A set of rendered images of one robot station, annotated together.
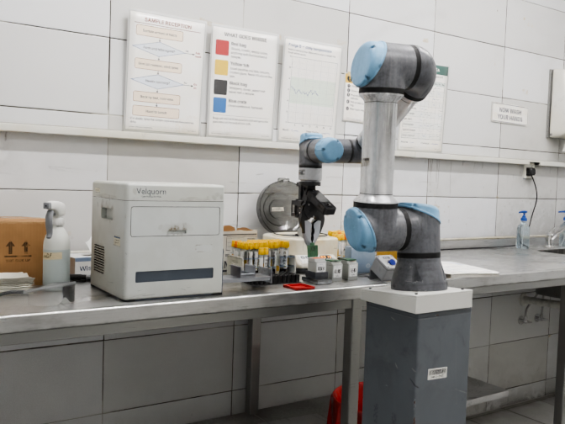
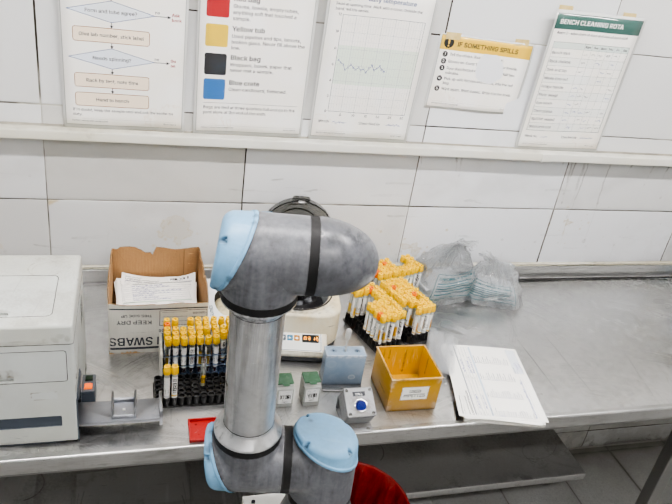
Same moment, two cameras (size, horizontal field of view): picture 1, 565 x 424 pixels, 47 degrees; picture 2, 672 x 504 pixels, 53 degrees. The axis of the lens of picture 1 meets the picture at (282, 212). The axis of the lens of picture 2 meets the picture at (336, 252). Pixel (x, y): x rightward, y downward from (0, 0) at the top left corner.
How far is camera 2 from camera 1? 1.30 m
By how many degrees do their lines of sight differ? 29
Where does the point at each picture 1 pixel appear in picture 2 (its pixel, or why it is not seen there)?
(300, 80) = (355, 50)
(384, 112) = (247, 335)
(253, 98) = (271, 79)
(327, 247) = (316, 326)
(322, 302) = not seen: hidden behind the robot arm
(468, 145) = (651, 138)
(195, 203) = (23, 347)
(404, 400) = not seen: outside the picture
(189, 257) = (22, 406)
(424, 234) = (312, 489)
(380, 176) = (240, 414)
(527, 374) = not seen: hidden behind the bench
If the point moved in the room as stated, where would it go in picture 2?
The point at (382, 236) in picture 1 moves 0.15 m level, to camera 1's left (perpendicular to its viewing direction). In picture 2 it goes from (239, 487) to (161, 457)
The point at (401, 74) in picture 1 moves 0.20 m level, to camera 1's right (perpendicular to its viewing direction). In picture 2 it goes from (276, 289) to (414, 333)
